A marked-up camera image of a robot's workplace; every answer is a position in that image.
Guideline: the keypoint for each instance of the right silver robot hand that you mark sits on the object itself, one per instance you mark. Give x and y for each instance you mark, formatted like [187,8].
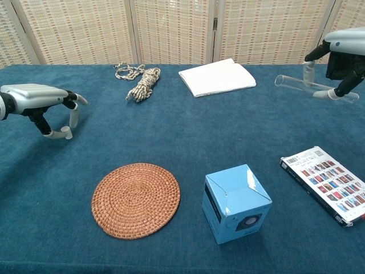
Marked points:
[346,42]

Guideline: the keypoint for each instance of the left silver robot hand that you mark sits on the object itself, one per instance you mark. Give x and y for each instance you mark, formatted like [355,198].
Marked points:
[31,98]

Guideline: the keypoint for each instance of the clear glass tube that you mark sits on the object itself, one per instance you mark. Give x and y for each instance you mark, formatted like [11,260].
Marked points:
[291,82]

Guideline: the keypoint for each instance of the bamboo folding screen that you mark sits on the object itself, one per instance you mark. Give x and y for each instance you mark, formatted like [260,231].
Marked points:
[85,31]

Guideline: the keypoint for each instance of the white spiral notebook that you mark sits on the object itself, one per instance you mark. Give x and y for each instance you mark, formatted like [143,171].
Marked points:
[216,77]

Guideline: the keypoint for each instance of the blue carpet table cover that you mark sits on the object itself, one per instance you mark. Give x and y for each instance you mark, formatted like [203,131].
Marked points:
[171,128]

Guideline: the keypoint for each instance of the round woven rattan coaster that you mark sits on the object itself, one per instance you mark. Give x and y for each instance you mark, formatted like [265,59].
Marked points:
[135,201]

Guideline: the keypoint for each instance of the light blue cardboard box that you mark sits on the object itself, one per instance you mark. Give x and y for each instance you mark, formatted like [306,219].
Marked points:
[236,194]

